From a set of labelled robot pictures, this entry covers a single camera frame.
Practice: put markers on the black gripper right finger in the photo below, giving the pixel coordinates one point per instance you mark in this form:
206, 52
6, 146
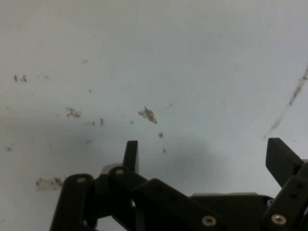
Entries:
281, 161

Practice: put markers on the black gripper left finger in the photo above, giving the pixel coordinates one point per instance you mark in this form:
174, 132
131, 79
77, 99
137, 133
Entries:
154, 192

